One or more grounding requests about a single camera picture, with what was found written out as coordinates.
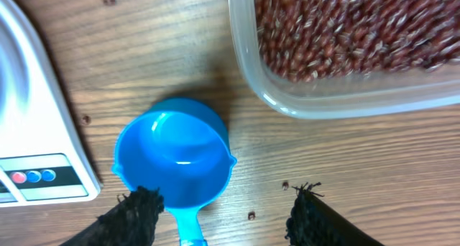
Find white digital kitchen scale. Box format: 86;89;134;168
1;0;101;207

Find blue plastic measuring scoop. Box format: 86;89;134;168
112;98;236;245

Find red beans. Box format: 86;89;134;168
254;0;459;82

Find spilled red bean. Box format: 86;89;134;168
282;181;289;191
102;0;116;6
80;115;91;126
247;211;256;220

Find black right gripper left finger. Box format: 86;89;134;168
62;186;165;246

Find clear plastic bean container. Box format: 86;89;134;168
229;0;459;119

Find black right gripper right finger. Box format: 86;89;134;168
285;182;383;246

